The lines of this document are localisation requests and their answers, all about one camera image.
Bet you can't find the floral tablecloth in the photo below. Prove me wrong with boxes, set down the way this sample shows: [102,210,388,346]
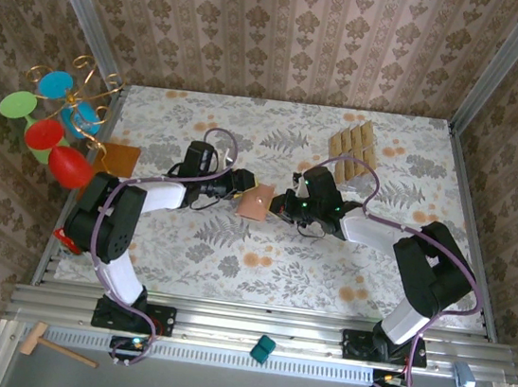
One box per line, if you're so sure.
[52,72,512,337]

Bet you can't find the orange wooden rack base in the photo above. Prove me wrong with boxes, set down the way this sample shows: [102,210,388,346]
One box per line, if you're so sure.
[74,138,144,212]

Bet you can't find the teal small box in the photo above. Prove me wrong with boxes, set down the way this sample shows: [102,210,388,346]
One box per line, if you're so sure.
[248,332,278,366]

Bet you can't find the red plastic wine glass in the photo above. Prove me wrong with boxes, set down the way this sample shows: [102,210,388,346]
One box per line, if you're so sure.
[18,116,101,193]

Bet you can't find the red yellow snack packet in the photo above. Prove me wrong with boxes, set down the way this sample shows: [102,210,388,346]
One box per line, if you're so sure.
[50,225,86,257]

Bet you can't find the blue plastic wine glass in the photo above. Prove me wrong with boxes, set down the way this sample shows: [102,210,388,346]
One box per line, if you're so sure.
[31,67,112,143]

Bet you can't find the white blue clip device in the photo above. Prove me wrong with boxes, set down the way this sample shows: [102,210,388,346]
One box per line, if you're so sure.
[450,361,480,387]

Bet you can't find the green plastic wine glass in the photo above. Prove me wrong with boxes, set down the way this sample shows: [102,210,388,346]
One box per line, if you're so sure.
[0,87,70,167]

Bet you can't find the small wooden mallet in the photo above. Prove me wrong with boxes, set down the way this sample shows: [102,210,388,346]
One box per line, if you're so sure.
[18,319,104,370]

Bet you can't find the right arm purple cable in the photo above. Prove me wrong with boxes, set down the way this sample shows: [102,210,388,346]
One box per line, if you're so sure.
[278,150,501,387]

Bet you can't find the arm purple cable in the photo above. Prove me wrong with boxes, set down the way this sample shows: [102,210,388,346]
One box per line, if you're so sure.
[74,112,245,380]
[278,150,501,387]

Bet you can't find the wide aluminium base rail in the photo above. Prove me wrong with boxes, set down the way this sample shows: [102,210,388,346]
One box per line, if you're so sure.
[3,271,518,387]

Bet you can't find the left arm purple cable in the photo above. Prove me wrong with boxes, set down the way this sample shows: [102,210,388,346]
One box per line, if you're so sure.
[74,112,245,380]

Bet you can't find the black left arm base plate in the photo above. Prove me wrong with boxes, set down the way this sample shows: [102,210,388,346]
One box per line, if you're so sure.
[90,293,179,339]

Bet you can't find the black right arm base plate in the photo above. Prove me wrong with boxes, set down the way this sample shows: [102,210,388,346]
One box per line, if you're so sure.
[338,326,432,371]

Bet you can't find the grey slotted cable duct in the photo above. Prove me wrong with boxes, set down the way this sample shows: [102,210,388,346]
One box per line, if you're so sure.
[17,320,408,387]

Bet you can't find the gold wire glass rack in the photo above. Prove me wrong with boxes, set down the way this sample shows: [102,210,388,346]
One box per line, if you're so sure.
[13,47,130,181]

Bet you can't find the aluminium frame post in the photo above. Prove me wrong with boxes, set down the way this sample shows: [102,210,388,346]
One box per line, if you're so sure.
[23,0,140,91]
[447,0,518,143]

